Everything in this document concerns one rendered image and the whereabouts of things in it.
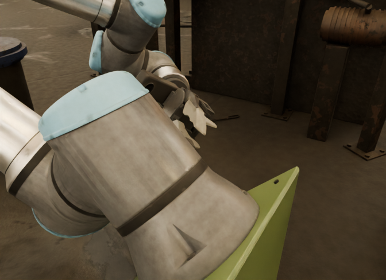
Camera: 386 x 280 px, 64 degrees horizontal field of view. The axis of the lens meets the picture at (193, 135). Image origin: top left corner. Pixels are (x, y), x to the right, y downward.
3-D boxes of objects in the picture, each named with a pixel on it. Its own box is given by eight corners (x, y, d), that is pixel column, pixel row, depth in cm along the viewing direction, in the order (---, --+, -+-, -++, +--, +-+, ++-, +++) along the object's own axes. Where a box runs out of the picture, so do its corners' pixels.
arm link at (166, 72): (162, 58, 71) (139, 92, 74) (168, 66, 67) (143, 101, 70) (191, 78, 76) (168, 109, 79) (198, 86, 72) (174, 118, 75)
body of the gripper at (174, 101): (217, 114, 63) (197, 89, 73) (186, 94, 59) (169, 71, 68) (195, 142, 66) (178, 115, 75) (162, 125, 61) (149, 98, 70)
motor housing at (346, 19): (305, 125, 147) (329, 3, 121) (355, 136, 138) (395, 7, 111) (298, 137, 138) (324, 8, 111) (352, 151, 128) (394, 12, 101)
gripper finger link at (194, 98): (207, 104, 57) (189, 88, 64) (201, 100, 56) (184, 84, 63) (193, 125, 57) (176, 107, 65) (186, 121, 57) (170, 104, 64)
